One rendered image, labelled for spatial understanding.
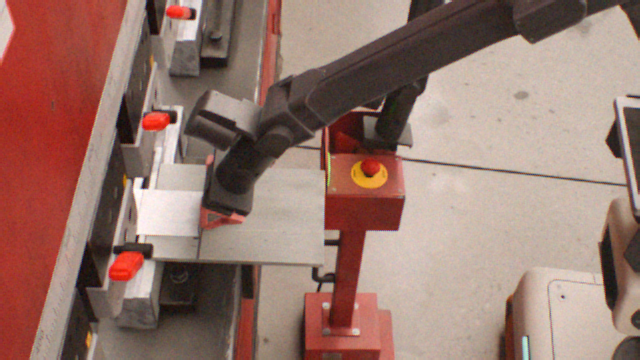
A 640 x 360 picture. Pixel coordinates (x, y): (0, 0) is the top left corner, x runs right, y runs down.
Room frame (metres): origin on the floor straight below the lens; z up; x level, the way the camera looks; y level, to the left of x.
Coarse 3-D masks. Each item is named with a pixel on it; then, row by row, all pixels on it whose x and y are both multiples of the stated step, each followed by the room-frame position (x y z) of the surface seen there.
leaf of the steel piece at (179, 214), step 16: (144, 192) 0.74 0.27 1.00; (160, 192) 0.75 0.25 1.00; (176, 192) 0.75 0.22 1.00; (192, 192) 0.75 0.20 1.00; (144, 208) 0.71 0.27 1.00; (160, 208) 0.72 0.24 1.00; (176, 208) 0.72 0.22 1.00; (192, 208) 0.72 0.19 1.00; (144, 224) 0.68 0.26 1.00; (160, 224) 0.69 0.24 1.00; (176, 224) 0.69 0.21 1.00; (192, 224) 0.69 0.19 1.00
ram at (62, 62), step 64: (64, 0) 0.51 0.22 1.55; (128, 0) 0.71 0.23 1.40; (64, 64) 0.48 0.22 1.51; (128, 64) 0.66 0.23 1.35; (0, 128) 0.35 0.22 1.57; (64, 128) 0.44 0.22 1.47; (0, 192) 0.32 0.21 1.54; (64, 192) 0.41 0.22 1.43; (0, 256) 0.29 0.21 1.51; (0, 320) 0.26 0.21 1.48; (64, 320) 0.33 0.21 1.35
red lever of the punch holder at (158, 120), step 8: (144, 112) 0.67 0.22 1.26; (152, 112) 0.67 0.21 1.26; (160, 112) 0.67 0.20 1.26; (168, 112) 0.67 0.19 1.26; (176, 112) 0.67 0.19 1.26; (144, 120) 0.61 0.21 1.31; (152, 120) 0.61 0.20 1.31; (160, 120) 0.61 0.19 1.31; (168, 120) 0.64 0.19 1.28; (176, 120) 0.66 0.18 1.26; (144, 128) 0.60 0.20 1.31; (152, 128) 0.60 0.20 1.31; (160, 128) 0.60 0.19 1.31
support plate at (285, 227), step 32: (256, 192) 0.76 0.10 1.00; (288, 192) 0.77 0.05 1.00; (320, 192) 0.77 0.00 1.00; (256, 224) 0.70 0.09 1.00; (288, 224) 0.71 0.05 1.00; (320, 224) 0.71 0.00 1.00; (160, 256) 0.63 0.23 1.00; (192, 256) 0.64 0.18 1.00; (224, 256) 0.64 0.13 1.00; (256, 256) 0.64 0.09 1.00; (288, 256) 0.65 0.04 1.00; (320, 256) 0.65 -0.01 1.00
